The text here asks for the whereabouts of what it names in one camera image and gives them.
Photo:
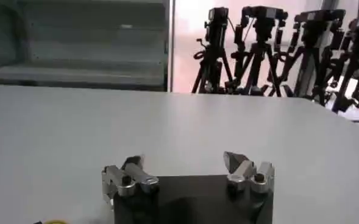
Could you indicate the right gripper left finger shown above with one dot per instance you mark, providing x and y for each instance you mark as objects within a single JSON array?
[{"x": 127, "y": 181}]

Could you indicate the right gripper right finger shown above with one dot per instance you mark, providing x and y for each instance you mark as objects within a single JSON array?
[{"x": 246, "y": 173}]

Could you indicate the yellow-green shirt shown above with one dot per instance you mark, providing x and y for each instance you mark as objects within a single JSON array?
[{"x": 55, "y": 222}]

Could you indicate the grey metal shelving unit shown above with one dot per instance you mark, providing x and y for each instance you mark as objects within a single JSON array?
[{"x": 90, "y": 51}]

